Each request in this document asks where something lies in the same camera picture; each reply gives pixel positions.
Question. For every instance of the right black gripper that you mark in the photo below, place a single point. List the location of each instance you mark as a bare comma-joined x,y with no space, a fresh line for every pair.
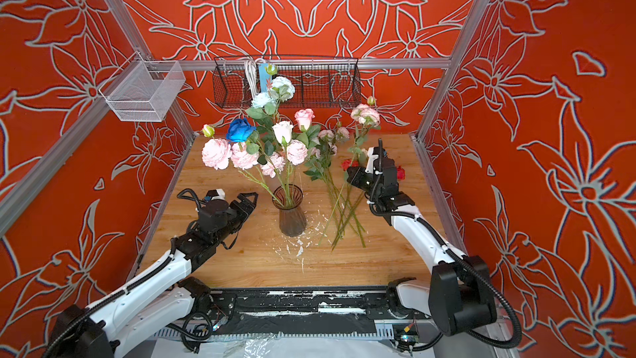
355,178

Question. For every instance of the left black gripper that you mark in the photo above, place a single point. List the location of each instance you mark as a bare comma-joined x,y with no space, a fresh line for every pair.
248,207

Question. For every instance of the red rose stem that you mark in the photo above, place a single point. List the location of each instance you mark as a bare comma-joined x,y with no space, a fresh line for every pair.
346,164
401,173

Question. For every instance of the dark smoked glass vase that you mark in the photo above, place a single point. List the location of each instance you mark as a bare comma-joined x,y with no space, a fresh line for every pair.
292,218

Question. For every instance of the pink peony stem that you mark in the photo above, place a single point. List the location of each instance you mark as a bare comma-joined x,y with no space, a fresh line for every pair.
216,150

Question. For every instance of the pink rose bunch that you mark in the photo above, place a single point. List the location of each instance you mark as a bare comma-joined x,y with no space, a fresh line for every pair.
366,118

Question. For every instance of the blue rose stem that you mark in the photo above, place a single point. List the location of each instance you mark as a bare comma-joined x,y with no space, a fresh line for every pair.
261,160

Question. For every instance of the white green flower stem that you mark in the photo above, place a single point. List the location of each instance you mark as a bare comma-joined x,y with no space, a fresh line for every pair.
264,109

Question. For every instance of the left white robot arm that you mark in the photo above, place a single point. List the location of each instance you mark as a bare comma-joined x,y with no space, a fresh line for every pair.
162,294

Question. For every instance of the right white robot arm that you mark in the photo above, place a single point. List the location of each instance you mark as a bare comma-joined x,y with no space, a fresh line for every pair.
461,297

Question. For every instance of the small pink flower bunch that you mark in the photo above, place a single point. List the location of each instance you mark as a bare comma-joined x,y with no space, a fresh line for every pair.
321,157

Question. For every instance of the light blue box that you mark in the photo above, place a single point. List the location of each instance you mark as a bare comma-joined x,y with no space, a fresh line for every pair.
266,72

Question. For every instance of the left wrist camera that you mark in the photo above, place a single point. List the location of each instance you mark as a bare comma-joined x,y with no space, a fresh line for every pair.
216,194

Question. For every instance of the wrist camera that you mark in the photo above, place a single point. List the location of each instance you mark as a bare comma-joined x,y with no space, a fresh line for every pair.
375,155
216,194

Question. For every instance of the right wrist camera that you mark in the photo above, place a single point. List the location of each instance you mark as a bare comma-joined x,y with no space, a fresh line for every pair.
375,155

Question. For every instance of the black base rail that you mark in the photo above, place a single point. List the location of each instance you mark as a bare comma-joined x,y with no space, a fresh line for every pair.
339,312

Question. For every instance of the black wire wall basket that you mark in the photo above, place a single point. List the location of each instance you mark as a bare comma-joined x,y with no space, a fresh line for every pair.
298,81

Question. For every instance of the clear acrylic wall bin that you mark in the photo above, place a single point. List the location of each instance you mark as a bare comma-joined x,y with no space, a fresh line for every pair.
144,91

